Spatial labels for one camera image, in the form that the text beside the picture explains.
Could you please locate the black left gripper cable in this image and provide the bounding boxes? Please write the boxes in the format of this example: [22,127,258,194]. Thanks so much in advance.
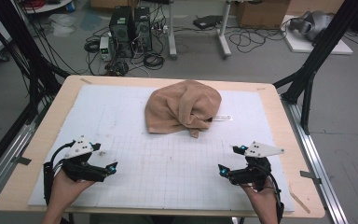
[42,140,76,206]

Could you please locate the white power supply unit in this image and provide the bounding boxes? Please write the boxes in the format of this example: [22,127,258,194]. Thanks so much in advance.
[99,35,115,62]

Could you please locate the white round table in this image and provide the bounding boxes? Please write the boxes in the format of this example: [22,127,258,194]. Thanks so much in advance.
[21,0,75,14]

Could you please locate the black flat device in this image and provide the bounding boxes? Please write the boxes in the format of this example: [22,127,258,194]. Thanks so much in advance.
[193,14,224,31]

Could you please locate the coiled black cable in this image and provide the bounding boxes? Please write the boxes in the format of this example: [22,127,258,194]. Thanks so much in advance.
[143,52,166,71]
[83,38,102,54]

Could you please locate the loose black floor cables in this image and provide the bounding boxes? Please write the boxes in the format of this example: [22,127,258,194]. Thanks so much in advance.
[228,26,288,54]

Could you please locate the white table frame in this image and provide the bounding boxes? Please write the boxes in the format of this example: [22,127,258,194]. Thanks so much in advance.
[167,0,233,61]

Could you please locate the black tape piece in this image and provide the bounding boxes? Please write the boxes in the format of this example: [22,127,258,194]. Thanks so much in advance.
[12,156,33,166]

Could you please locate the black frame strut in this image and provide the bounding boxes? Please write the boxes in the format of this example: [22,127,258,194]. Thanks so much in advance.
[272,0,358,135]

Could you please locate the thin wooden stick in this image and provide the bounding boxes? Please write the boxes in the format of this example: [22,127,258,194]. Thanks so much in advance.
[288,189,311,215]

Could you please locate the grey tape piece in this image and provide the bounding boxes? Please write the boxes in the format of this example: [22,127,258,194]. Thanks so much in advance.
[299,170,323,185]

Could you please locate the white grid mat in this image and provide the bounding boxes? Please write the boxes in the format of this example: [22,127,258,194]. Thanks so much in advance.
[27,84,296,213]

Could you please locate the white floor board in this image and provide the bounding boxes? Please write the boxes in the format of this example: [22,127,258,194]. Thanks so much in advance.
[281,14,354,56]

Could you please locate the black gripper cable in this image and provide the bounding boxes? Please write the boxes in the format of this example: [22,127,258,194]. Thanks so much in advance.
[265,172,286,224]
[42,140,76,206]

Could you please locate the brown towel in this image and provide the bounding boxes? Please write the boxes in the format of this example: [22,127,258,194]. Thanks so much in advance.
[145,79,233,139]

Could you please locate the aluminium rail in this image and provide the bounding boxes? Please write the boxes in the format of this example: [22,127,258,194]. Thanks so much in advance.
[281,96,351,224]
[0,96,55,213]

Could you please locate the person's left hand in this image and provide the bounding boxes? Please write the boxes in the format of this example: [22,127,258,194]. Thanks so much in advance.
[47,169,96,209]

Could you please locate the grey rounded device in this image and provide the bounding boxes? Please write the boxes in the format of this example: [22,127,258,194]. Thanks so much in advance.
[288,10,336,42]

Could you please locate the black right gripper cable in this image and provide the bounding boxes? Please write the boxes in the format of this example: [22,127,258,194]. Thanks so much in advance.
[265,172,286,224]

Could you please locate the black frame with cables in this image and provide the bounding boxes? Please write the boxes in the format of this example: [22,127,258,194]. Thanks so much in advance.
[0,0,73,125]

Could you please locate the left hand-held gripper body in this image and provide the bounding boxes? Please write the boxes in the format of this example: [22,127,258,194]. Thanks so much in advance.
[61,135,106,183]

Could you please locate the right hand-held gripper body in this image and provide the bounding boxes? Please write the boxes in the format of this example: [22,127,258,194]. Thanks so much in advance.
[228,141,286,191]

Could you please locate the person's right hand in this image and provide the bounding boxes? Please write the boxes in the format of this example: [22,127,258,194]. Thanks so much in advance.
[241,181,282,216]

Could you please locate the brown cardboard box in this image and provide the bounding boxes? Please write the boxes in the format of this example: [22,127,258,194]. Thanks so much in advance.
[236,0,292,30]

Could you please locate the large black computer tower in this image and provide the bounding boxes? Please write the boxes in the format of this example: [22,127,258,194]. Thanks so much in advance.
[109,6,135,59]

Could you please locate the slim black computer tower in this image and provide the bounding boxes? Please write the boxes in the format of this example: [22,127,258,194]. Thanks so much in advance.
[133,7,154,52]

